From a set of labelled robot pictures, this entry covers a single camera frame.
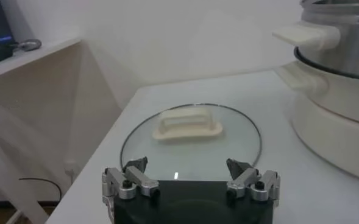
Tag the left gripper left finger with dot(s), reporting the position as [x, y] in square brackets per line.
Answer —
[139, 179]

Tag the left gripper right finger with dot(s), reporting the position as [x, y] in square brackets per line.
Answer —
[243, 181]

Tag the stainless steel steamer basket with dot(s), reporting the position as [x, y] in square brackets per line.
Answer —
[350, 51]

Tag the cream electric cooker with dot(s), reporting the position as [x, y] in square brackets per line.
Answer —
[328, 131]

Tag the white side desk with mouse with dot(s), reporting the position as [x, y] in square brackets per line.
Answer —
[45, 91]

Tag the white wall socket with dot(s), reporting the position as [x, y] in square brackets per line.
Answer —
[70, 166]

